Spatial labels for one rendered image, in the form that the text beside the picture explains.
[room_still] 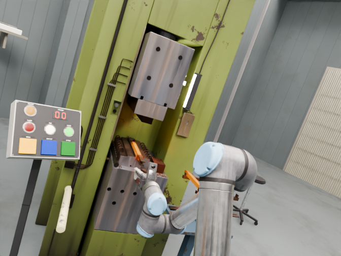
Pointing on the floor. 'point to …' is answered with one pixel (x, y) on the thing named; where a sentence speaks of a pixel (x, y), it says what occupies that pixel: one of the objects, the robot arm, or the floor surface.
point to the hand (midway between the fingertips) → (144, 169)
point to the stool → (245, 201)
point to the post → (25, 206)
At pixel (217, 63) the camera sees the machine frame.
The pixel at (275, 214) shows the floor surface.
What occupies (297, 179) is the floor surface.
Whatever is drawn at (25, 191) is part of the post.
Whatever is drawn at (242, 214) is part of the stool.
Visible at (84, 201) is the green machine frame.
